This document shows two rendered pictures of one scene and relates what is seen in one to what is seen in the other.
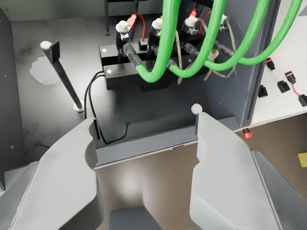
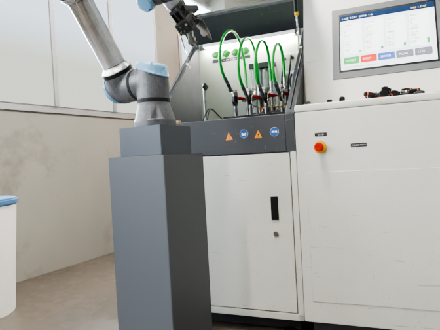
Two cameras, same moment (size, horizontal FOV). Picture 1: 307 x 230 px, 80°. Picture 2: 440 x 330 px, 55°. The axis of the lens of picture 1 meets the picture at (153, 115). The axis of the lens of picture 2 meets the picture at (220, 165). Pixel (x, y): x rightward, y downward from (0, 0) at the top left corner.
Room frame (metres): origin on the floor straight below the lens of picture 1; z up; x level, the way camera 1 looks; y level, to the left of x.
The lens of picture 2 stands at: (-0.47, -1.85, 0.78)
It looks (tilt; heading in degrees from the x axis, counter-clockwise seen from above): 1 degrees down; 74
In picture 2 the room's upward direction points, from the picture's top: 3 degrees counter-clockwise
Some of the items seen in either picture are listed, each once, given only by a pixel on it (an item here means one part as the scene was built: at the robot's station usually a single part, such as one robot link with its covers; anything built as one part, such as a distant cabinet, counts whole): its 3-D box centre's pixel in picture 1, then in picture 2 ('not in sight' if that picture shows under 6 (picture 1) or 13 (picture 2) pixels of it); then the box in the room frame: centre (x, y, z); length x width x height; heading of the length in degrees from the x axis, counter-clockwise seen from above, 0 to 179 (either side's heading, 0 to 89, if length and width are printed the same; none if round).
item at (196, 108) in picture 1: (196, 109); not in sight; (0.33, -0.11, 0.84); 0.04 x 0.04 x 0.01
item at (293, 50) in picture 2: not in sight; (292, 74); (0.58, 0.22, 1.20); 0.13 x 0.03 x 0.31; 141
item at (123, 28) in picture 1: (123, 28); not in sight; (0.23, 0.16, 1.10); 0.02 x 0.02 x 0.03
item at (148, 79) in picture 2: not in sight; (150, 80); (-0.26, -0.34, 1.07); 0.13 x 0.12 x 0.14; 128
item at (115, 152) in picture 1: (136, 148); (219, 137); (0.08, -0.02, 0.87); 0.62 x 0.04 x 0.16; 141
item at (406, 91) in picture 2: not in sight; (393, 91); (0.71, -0.41, 1.01); 0.23 x 0.11 x 0.06; 141
